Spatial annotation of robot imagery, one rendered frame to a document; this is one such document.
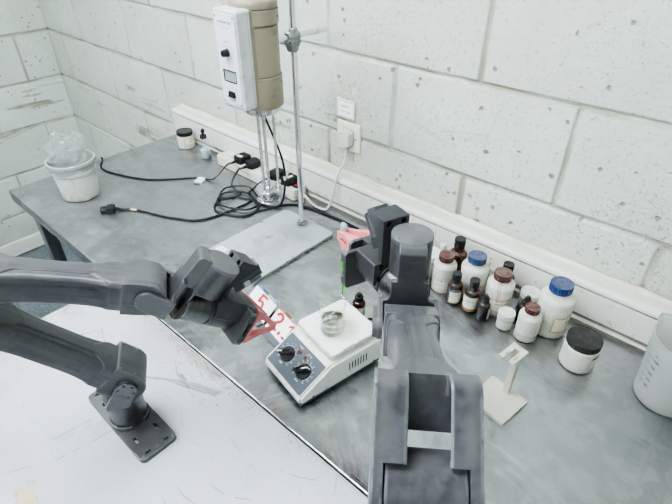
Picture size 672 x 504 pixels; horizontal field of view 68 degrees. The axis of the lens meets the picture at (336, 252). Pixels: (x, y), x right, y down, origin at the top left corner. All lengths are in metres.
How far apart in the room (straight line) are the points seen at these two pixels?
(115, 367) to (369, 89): 0.90
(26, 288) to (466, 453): 0.61
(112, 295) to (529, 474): 0.72
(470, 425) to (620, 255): 0.82
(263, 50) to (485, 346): 0.78
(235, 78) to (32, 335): 0.63
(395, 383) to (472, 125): 0.87
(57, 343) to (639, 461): 0.97
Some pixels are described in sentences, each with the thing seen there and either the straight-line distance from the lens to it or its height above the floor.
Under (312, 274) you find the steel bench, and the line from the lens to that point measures 1.27.
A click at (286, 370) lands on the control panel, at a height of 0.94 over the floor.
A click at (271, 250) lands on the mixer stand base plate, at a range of 1.35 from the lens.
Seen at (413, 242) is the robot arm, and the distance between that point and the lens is 0.65.
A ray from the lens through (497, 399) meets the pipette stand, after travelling 1.03.
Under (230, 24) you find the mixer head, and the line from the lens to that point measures 1.10.
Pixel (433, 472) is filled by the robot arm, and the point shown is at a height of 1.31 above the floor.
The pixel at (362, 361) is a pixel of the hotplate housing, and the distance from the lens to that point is 1.02.
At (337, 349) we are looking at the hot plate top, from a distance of 0.96.
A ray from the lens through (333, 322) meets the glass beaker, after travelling 0.95.
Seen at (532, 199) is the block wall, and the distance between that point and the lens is 1.22.
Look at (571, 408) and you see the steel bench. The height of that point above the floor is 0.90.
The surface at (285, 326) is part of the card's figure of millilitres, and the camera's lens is 1.10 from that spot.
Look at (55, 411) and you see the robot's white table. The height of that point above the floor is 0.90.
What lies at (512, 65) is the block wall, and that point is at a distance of 1.16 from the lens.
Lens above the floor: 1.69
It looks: 36 degrees down
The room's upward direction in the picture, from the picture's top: straight up
